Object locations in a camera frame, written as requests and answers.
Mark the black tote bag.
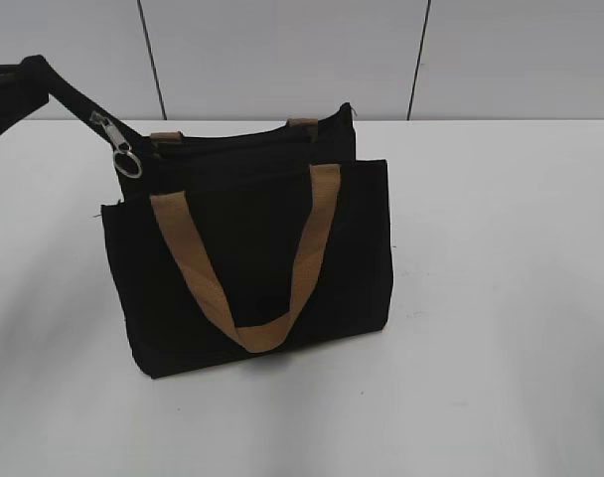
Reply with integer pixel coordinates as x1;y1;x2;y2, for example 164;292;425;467
18;56;393;379

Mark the tan bag handle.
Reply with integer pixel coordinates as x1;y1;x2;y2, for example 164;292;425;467
149;118;320;148
150;164;342;353

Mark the silver zipper pull with ring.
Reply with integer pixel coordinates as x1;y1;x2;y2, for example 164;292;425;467
89;110;143;179

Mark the tan rear bag handle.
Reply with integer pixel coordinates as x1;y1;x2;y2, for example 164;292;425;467
149;118;320;148

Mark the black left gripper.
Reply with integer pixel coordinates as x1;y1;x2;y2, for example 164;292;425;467
0;65;49;130

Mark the tan front bag handle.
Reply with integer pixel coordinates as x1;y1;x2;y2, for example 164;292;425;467
150;164;342;353

